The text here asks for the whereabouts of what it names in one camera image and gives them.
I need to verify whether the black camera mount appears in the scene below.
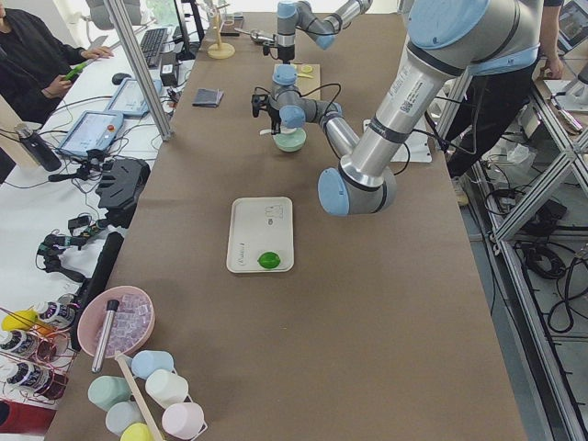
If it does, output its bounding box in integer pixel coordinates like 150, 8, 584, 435
251, 94, 271, 118

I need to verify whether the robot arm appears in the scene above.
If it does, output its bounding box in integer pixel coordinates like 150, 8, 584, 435
262, 0, 372, 64
265, 1, 543, 216

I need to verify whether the blue teach pendant lower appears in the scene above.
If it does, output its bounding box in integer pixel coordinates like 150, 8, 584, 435
57, 110, 124, 157

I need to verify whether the green toy apple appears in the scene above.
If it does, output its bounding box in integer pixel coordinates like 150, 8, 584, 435
257, 251, 281, 269

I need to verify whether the black water bottle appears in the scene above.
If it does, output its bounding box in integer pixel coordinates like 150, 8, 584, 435
15, 123, 62, 172

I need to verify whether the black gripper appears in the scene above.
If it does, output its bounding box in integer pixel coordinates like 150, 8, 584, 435
277, 46, 294, 63
269, 108, 282, 134

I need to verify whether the grey folded cloth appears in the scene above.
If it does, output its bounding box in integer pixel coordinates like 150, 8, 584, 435
192, 88, 224, 107

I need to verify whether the steel scoop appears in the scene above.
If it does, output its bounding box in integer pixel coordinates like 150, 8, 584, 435
235, 28, 275, 44

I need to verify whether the cream rabbit print tray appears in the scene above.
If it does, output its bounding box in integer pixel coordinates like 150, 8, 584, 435
226, 197, 294, 274

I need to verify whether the white wire cup rack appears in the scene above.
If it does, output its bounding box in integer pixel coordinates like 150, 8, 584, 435
115, 351, 208, 440

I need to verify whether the pink bowl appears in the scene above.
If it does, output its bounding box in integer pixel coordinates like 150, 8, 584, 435
77, 286, 155, 358

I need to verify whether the pink plastic cup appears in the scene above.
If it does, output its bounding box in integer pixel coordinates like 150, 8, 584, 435
162, 402, 205, 440

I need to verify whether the mint green plastic cup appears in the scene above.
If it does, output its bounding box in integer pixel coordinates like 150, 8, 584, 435
87, 376, 131, 412

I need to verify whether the pale blue plastic cup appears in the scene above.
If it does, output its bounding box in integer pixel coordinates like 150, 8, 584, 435
105, 401, 144, 436

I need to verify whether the seated person in black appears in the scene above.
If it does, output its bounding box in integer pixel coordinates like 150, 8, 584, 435
1, 6, 113, 124

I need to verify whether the black keyboard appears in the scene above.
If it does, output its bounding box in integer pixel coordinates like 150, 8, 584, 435
140, 28, 168, 69

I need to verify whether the blue teach pendant upper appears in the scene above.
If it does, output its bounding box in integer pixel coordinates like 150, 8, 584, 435
105, 77, 149, 119

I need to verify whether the bamboo cutting board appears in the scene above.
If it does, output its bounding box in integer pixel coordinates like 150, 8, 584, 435
271, 63, 322, 100

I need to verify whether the aluminium frame post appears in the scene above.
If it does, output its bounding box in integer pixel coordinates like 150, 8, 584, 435
104, 0, 173, 141

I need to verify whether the light blue plastic cup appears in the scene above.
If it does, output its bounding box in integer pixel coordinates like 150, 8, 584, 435
131, 350, 175, 379

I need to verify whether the yellow plastic cup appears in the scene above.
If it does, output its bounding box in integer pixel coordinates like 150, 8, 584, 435
119, 423, 153, 441

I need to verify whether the steel tube in bowl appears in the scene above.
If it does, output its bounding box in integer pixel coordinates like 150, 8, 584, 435
91, 300, 119, 374

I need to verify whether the cream plastic cup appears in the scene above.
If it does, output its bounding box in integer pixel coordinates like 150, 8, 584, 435
145, 369, 188, 409

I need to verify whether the wooden cup tree stand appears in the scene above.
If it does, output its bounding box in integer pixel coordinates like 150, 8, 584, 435
203, 1, 235, 60

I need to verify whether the blue teach pendant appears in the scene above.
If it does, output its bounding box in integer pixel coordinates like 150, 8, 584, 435
57, 110, 124, 157
105, 77, 149, 119

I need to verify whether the mint green bowl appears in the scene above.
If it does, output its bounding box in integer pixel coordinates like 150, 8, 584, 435
272, 128, 307, 153

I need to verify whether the person in dark shirt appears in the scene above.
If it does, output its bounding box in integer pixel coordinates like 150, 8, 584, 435
446, 1, 563, 207

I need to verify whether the yellow lemon toy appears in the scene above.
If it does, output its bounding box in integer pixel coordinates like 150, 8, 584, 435
1, 310, 39, 331

